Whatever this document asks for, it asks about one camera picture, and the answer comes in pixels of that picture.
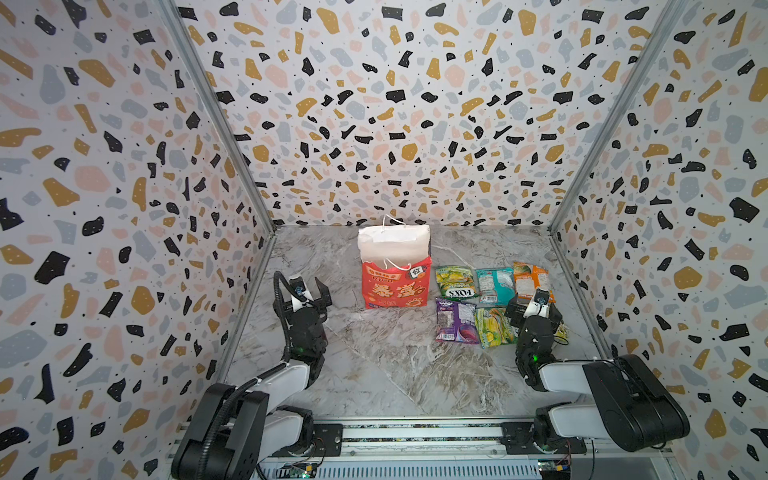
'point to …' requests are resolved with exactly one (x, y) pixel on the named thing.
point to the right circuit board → (555, 468)
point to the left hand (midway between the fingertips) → (302, 284)
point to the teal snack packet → (495, 286)
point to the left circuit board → (299, 470)
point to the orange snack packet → (528, 278)
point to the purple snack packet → (456, 321)
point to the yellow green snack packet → (495, 327)
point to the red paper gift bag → (397, 264)
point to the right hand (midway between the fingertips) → (538, 299)
